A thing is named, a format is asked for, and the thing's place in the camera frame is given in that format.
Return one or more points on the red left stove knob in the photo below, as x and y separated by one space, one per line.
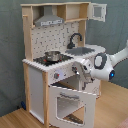
56 75

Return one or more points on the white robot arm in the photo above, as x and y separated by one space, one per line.
102 68

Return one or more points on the wooden toy kitchen unit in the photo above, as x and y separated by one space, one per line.
39 40

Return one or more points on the silver toy pot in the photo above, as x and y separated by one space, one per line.
53 55

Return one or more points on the white microwave door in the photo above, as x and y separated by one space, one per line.
98 11

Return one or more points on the grey toy sink basin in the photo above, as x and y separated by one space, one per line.
79 51

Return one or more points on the black toy faucet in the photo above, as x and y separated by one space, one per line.
72 41

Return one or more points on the grey range hood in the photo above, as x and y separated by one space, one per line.
48 18

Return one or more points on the black stove top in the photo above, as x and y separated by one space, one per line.
48 61

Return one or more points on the white oven door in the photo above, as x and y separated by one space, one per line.
63 101

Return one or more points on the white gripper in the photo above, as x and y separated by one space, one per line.
84 68

